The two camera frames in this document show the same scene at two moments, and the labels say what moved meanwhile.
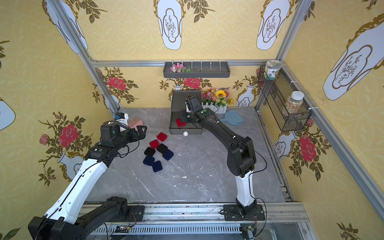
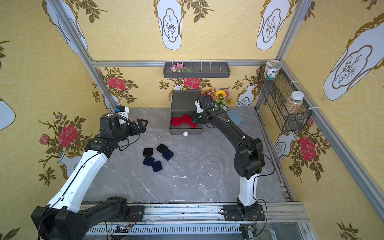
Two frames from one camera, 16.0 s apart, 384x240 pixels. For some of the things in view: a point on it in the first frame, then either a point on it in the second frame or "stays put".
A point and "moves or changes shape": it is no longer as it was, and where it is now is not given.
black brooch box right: x=162 y=148 stays put
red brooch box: x=180 y=124 moves or changes shape
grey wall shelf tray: x=196 y=70 stays put
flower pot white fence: x=216 y=100 stays put
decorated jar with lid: x=272 y=68 stays put
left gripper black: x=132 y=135 to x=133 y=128
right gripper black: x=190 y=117 to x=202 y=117
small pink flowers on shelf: x=179 y=68 stays put
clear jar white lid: x=294 y=102 stays put
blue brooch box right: x=168 y=155 stays put
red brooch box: x=162 y=136 moves or changes shape
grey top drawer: x=190 y=128 stays put
